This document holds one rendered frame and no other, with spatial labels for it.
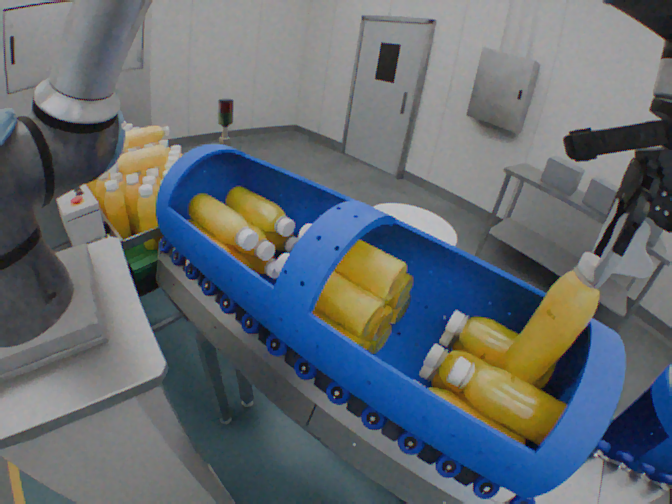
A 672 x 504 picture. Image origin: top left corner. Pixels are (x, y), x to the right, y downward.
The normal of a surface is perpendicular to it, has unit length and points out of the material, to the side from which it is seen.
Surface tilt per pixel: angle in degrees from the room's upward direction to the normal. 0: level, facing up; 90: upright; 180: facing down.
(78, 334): 90
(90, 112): 74
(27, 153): 67
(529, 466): 79
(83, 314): 2
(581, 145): 87
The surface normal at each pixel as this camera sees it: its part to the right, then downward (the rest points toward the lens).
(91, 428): 0.65, 0.50
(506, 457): -0.56, 0.25
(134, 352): 0.14, -0.82
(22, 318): 0.78, 0.14
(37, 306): 0.94, 0.00
